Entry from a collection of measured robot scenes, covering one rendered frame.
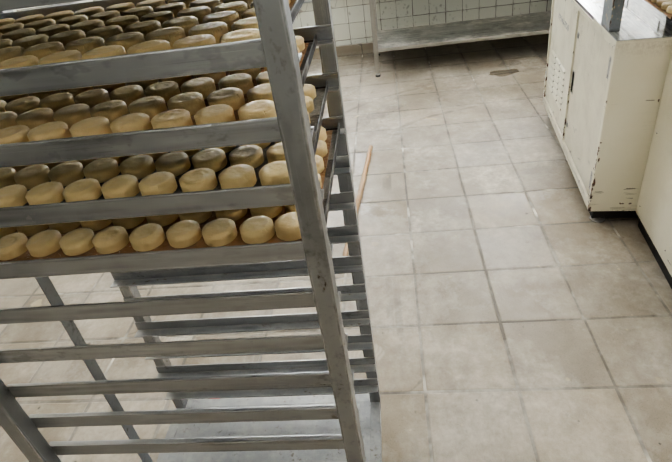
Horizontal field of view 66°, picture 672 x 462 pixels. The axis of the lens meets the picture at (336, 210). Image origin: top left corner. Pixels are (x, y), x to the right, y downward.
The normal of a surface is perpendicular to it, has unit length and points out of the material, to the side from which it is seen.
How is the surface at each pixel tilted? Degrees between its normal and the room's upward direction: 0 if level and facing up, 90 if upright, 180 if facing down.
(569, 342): 0
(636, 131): 90
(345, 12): 90
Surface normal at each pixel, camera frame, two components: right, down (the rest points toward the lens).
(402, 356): -0.13, -0.83
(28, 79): -0.06, 0.55
